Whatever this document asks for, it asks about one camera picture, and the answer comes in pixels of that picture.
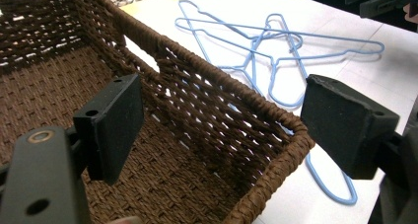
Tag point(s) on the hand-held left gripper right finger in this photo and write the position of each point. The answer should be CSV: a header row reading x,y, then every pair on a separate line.
x,y
341,128

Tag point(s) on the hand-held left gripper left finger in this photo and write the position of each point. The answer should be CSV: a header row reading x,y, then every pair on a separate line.
x,y
111,128

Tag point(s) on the brown woven wicker basket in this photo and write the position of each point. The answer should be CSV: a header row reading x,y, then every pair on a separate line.
x,y
180,184

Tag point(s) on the white table mat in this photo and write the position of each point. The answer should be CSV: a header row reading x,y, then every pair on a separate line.
x,y
345,23

